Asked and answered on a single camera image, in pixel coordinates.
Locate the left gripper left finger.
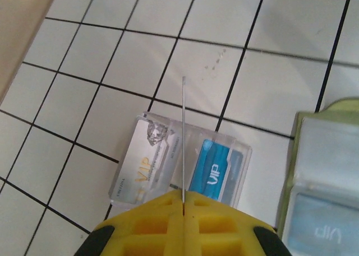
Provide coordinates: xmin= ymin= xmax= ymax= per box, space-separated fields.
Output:
xmin=73 ymin=190 xmax=185 ymax=256

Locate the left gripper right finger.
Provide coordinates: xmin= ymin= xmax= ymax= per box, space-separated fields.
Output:
xmin=183 ymin=191 xmax=293 ymax=256

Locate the olive green card holder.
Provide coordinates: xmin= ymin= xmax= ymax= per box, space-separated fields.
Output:
xmin=275 ymin=97 xmax=359 ymax=256

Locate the silver VIP card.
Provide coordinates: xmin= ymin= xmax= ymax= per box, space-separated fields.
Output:
xmin=108 ymin=117 xmax=181 ymax=206

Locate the clear acrylic card tray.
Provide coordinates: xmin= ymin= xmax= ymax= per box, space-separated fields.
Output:
xmin=108 ymin=111 xmax=253 ymax=213

